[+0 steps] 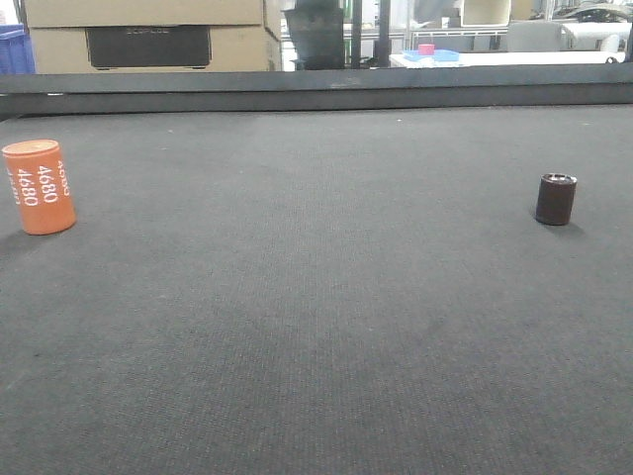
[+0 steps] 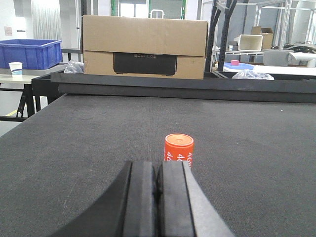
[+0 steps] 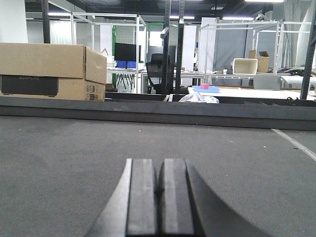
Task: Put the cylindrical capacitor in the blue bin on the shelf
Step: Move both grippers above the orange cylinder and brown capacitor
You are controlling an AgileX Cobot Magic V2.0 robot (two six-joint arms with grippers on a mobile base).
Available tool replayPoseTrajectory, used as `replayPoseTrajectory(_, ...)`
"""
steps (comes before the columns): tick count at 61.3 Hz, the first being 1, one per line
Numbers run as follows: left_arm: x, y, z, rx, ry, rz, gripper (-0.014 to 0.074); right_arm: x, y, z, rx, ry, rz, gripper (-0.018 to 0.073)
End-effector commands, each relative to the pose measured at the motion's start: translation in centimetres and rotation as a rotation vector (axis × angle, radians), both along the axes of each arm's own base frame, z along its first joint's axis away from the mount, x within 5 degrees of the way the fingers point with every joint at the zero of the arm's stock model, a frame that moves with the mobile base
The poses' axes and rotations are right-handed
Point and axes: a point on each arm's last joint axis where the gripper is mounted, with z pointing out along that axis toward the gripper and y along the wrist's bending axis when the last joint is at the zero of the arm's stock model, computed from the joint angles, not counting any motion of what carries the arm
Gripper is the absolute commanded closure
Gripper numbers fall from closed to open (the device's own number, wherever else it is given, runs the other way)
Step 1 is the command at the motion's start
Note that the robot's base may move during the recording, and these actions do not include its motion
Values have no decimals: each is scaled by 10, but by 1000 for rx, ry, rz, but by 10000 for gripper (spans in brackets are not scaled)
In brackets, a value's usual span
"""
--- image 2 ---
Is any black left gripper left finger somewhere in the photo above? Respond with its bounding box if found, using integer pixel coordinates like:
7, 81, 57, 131
52, 161, 157, 237

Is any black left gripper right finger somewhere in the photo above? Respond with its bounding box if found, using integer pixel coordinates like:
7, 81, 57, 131
157, 161, 234, 237

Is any white rectangular plastic bin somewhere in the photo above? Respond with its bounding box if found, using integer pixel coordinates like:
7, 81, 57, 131
238, 35, 263, 52

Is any grey folding side table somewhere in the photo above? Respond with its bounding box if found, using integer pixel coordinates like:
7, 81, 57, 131
0, 63, 66, 122

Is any clear plastic bag right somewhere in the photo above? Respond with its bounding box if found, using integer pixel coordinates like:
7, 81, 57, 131
232, 70, 275, 80

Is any clear plastic bag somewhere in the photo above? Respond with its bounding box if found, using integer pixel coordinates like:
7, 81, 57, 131
232, 70, 275, 80
64, 60, 84, 74

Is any clear plastic bag left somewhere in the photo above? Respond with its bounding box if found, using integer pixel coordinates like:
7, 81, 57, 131
64, 60, 84, 74

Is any light blue shallow tray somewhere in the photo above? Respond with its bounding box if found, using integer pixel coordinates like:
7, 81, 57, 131
223, 62, 254, 72

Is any pink small block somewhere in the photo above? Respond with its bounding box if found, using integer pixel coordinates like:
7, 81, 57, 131
230, 60, 240, 66

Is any brown cardboard Ecoflow box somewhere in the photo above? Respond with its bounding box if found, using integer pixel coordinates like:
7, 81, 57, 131
82, 15, 208, 79

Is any white paper cup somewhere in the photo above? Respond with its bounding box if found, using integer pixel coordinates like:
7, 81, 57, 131
9, 62, 23, 78

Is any blue plastic crate on table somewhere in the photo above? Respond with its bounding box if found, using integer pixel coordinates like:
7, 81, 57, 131
0, 39, 62, 70

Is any small open cardboard box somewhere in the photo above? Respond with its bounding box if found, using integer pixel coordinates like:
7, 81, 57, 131
251, 26, 274, 49

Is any black foam table edge rail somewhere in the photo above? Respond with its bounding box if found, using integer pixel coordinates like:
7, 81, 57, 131
51, 73, 316, 103

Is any black metal rack frame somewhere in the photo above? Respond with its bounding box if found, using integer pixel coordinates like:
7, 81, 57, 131
204, 0, 248, 72

